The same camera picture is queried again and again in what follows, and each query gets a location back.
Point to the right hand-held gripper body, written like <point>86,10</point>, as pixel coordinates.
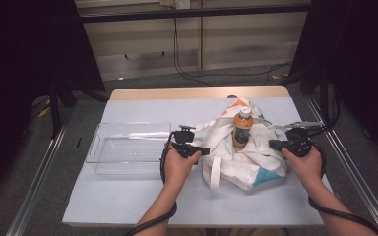
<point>300,141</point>

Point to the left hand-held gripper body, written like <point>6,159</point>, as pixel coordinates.
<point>182,137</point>

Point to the white cloth tote bag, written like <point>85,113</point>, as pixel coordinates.
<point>242,164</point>

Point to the orange drink bottle white cap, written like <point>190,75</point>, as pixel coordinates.
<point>242,126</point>

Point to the person's right hand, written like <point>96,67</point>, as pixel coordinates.
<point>308,170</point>

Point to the person's left hand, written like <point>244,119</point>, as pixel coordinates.
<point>178,170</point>

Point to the black metal stand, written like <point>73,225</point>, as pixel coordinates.
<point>325,98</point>
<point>55,111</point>

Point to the pale blue table mat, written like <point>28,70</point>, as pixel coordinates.
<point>138,111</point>

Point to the clear plastic container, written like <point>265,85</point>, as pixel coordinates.
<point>131,150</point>

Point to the black curtain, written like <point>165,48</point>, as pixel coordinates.
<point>357,49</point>
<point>19,65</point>

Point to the black horizontal bar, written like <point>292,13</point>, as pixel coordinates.
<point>183,13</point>

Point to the yellow floor tape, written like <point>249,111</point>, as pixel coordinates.
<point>44,112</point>

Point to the aluminium floor rail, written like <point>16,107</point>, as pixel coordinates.
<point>354,177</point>
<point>39,173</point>

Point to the white wall socket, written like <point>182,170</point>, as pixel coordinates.
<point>183,4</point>

